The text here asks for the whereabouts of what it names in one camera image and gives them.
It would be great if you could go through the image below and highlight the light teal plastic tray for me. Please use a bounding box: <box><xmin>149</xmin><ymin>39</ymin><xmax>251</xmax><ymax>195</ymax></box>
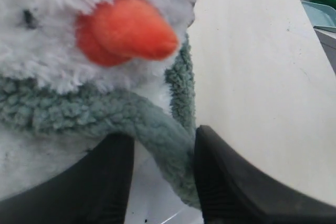
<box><xmin>301</xmin><ymin>1</ymin><xmax>335</xmax><ymax>33</ymax></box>

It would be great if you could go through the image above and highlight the white plush snowman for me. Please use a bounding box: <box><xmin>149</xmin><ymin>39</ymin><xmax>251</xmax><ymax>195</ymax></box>
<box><xmin>0</xmin><ymin>0</ymin><xmax>200</xmax><ymax>200</ymax></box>

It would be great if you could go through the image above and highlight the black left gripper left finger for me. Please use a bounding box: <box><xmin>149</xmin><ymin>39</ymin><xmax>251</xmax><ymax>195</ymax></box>
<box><xmin>1</xmin><ymin>134</ymin><xmax>134</xmax><ymax>223</ymax></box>

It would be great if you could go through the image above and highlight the green knitted scarf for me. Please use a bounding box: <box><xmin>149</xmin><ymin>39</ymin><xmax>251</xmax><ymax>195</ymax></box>
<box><xmin>1</xmin><ymin>39</ymin><xmax>200</xmax><ymax>208</ymax></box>

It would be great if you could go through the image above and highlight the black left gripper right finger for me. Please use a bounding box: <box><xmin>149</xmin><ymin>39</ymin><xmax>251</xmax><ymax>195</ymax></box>
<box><xmin>193</xmin><ymin>125</ymin><xmax>335</xmax><ymax>223</ymax></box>

